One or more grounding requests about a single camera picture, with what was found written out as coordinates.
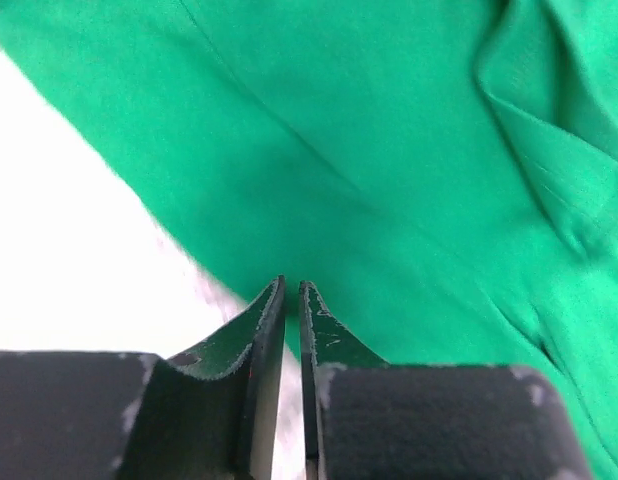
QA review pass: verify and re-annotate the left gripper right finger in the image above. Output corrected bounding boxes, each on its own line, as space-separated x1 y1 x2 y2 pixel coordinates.
299 281 589 479

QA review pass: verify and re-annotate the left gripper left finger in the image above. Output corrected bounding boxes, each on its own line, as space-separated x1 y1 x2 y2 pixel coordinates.
0 277 285 479

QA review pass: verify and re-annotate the green t-shirt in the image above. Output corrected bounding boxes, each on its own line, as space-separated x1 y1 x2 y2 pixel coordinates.
0 1 618 479

